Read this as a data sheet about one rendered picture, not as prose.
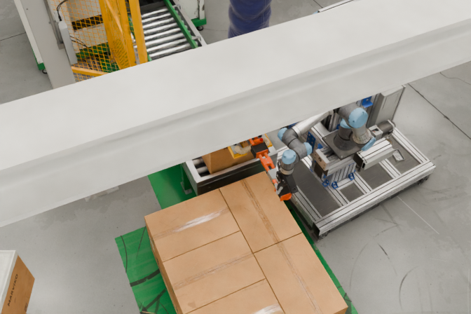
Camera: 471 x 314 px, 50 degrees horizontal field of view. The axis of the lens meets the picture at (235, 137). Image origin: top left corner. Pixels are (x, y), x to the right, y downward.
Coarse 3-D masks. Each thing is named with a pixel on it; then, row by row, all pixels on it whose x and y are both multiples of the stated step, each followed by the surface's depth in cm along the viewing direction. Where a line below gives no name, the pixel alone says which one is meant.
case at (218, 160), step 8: (248, 144) 383; (216, 152) 373; (224, 152) 378; (248, 152) 391; (208, 160) 383; (216, 160) 380; (224, 160) 385; (232, 160) 389; (240, 160) 394; (248, 160) 399; (208, 168) 393; (216, 168) 389; (224, 168) 393
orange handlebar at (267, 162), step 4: (252, 140) 330; (260, 156) 321; (268, 156) 322; (260, 160) 321; (264, 160) 319; (268, 160) 319; (264, 164) 317; (268, 164) 320; (272, 164) 318; (268, 168) 316; (272, 168) 317; (272, 180) 311; (288, 196) 303
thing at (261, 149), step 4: (252, 144) 325; (256, 144) 327; (260, 144) 327; (264, 144) 327; (252, 148) 324; (256, 148) 325; (260, 148) 325; (264, 148) 325; (252, 152) 326; (256, 152) 322; (260, 152) 321; (264, 152) 323; (256, 156) 324
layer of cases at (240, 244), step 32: (224, 192) 383; (256, 192) 383; (160, 224) 364; (192, 224) 365; (224, 224) 365; (256, 224) 366; (288, 224) 366; (160, 256) 349; (192, 256) 349; (224, 256) 349; (256, 256) 350; (288, 256) 350; (192, 288) 334; (224, 288) 335; (256, 288) 335; (288, 288) 335; (320, 288) 336
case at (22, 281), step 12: (0, 252) 297; (12, 252) 297; (0, 264) 292; (12, 264) 293; (24, 264) 311; (0, 276) 288; (12, 276) 294; (24, 276) 311; (0, 288) 283; (12, 288) 294; (24, 288) 311; (0, 300) 279; (12, 300) 294; (24, 300) 311; (0, 312) 278; (12, 312) 294; (24, 312) 311
